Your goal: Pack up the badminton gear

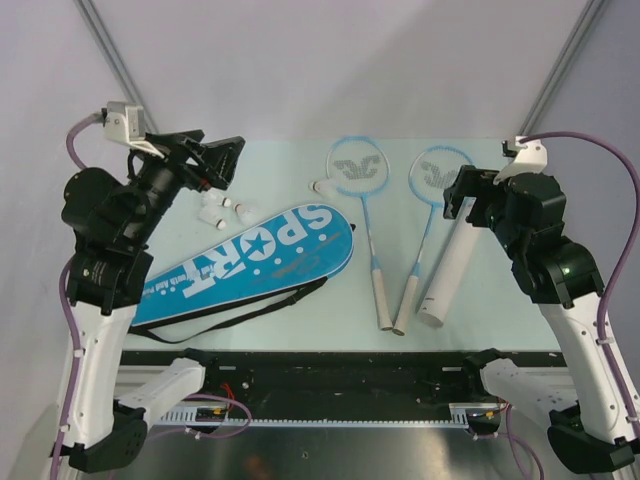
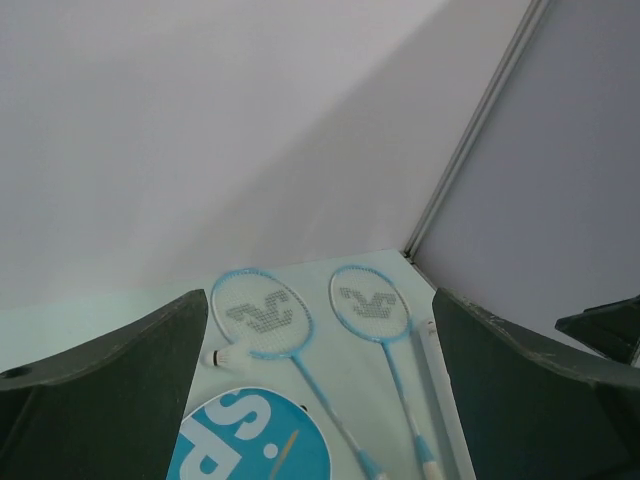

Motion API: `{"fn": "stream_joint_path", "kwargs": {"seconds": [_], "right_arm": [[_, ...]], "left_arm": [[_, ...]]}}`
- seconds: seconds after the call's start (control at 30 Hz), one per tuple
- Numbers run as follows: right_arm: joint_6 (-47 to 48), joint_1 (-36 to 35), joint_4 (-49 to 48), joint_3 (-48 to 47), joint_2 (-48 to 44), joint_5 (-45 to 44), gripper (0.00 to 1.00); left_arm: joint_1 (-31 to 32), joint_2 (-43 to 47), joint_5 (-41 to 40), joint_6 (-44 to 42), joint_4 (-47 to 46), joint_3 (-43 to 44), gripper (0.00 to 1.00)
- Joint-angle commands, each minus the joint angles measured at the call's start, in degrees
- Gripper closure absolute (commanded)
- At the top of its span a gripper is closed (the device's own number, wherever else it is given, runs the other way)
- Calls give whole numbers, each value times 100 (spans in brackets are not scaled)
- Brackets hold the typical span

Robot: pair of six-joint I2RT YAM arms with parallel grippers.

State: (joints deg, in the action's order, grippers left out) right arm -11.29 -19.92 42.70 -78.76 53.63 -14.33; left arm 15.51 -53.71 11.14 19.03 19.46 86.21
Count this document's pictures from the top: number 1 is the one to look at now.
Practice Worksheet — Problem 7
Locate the white shuttlecock tube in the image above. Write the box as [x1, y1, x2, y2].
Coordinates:
[418, 200, 480, 328]

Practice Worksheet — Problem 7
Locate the right aluminium frame post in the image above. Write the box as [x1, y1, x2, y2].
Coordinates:
[518, 0, 611, 135]

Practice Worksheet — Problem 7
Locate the aluminium frame post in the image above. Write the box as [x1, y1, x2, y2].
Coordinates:
[518, 0, 611, 135]
[73, 0, 159, 133]

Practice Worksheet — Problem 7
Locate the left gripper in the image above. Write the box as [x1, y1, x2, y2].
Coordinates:
[120, 129, 243, 247]

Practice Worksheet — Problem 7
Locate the purple cable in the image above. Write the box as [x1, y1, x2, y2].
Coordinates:
[504, 130, 640, 480]
[47, 112, 109, 480]

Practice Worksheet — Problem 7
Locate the left blue badminton racket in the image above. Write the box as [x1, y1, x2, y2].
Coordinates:
[326, 136, 393, 331]

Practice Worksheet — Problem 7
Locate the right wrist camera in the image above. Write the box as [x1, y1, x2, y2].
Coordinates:
[493, 136, 548, 185]

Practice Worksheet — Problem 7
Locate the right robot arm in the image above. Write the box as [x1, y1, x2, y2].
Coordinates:
[444, 166, 639, 474]

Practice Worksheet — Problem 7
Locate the blue sport racket bag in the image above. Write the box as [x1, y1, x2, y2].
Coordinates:
[129, 204, 356, 342]

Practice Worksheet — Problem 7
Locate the white shuttlecock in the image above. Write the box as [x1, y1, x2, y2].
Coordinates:
[309, 179, 336, 198]
[198, 209, 227, 230]
[202, 191, 233, 208]
[234, 203, 256, 225]

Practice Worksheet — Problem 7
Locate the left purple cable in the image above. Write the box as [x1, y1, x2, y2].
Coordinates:
[47, 112, 109, 480]

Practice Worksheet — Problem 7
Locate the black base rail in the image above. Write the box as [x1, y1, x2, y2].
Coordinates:
[117, 349, 566, 426]

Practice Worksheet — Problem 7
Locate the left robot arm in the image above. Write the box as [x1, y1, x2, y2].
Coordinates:
[52, 130, 245, 473]

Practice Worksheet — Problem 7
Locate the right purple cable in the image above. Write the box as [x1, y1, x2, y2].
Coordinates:
[504, 130, 640, 480]

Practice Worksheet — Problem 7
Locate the right blue badminton racket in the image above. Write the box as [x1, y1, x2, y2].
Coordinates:
[393, 145, 474, 336]

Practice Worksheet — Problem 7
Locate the left aluminium frame post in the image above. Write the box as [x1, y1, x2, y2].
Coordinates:
[73, 0, 159, 133]

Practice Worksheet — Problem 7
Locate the blue badminton racket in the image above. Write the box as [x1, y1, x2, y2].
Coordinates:
[326, 136, 393, 331]
[393, 145, 474, 336]

